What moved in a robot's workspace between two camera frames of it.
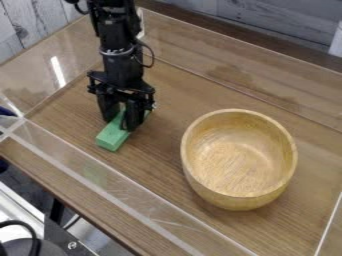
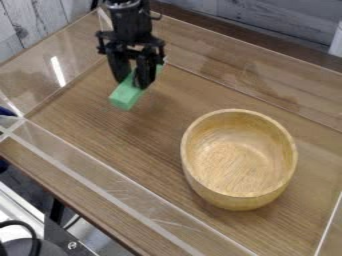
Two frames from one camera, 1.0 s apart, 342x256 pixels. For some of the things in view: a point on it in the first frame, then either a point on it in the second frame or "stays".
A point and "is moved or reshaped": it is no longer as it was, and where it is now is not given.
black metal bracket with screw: x=63 y=238 stays
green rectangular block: x=114 y=137 is moved or reshaped
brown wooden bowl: x=238 y=158 stays
